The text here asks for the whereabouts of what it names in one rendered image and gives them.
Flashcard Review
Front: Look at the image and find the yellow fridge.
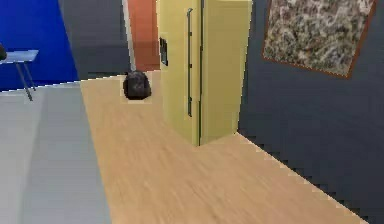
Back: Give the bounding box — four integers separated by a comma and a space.
155, 0, 254, 147

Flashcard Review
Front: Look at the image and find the black round bin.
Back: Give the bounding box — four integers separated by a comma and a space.
122, 70, 153, 101

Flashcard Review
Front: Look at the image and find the grey table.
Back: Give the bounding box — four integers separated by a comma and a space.
0, 49, 40, 102

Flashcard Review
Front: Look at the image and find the black fridge handle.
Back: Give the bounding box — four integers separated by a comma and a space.
186, 7, 194, 118

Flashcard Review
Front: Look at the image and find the framed speckled wall picture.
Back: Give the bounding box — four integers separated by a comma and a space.
261, 0, 380, 80

